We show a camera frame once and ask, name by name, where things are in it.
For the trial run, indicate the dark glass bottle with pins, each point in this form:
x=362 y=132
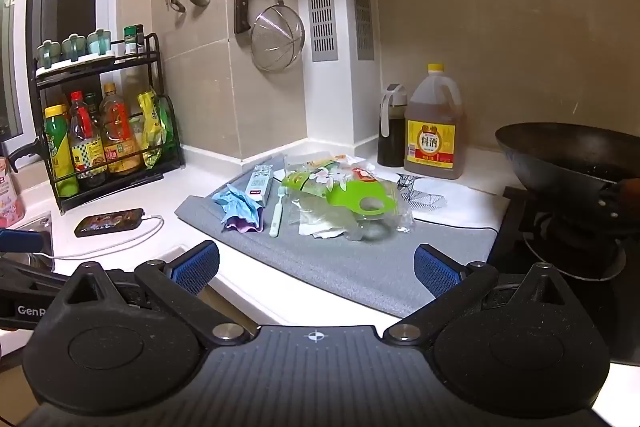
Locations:
x=93 y=109

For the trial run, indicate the red cap sauce bottle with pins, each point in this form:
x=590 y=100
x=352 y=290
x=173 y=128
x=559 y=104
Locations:
x=85 y=142

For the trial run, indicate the white paper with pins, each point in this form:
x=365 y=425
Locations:
x=325 y=234

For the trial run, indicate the black gas stove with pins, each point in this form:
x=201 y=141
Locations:
x=550 y=257

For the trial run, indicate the green yellow label bottle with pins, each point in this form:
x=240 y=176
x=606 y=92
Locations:
x=60 y=152

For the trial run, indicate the white toothpaste box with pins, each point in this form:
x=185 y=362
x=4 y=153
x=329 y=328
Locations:
x=260 y=182

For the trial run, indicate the yellow cap cooking wine jug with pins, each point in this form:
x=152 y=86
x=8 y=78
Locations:
x=432 y=137

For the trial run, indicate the blue crumpled plastic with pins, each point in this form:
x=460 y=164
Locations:
x=237 y=207

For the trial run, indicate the orange label oil bottle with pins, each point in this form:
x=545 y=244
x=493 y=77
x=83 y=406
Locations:
x=119 y=132

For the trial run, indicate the grey wall vent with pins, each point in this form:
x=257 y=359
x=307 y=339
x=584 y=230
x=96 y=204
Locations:
x=321 y=2

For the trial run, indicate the dark cap spice bottle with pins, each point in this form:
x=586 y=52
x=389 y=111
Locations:
x=140 y=38

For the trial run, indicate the pale green toothbrush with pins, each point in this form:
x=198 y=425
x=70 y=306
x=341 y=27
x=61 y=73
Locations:
x=277 y=217

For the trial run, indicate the yellow green seasoning bag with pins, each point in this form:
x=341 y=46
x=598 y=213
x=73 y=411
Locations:
x=152 y=127

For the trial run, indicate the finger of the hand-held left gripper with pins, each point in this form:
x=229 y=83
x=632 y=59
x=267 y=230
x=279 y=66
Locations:
x=20 y=240
x=30 y=269

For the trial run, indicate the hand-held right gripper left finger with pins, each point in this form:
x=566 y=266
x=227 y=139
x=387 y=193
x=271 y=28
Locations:
x=197 y=264

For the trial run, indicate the steel sink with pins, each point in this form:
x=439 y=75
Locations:
x=40 y=237

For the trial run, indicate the black smartphone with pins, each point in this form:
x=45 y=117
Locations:
x=107 y=223

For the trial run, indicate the green cap spice bottle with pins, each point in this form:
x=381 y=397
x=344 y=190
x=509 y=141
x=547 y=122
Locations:
x=130 y=41

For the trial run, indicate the black white patterned cloth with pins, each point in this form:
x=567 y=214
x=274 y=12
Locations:
x=450 y=202

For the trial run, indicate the green printed plastic bag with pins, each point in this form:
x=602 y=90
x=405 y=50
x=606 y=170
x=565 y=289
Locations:
x=340 y=197

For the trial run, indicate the dark soy sauce dispenser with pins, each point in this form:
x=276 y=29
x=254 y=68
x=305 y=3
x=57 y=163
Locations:
x=391 y=137

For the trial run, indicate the green ceramic jar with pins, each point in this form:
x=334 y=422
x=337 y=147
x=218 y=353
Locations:
x=74 y=48
x=99 y=42
x=50 y=54

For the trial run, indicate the clear packet red label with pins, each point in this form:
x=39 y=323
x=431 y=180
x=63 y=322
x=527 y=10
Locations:
x=365 y=174

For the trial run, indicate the grey counter mat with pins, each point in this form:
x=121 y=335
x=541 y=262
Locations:
x=350 y=267

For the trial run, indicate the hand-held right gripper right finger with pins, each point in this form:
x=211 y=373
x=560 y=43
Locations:
x=435 y=269

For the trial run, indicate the black wok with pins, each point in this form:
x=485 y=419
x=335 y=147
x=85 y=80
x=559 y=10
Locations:
x=565 y=157

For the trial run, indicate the pink refill pouch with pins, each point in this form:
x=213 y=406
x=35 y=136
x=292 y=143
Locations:
x=10 y=197

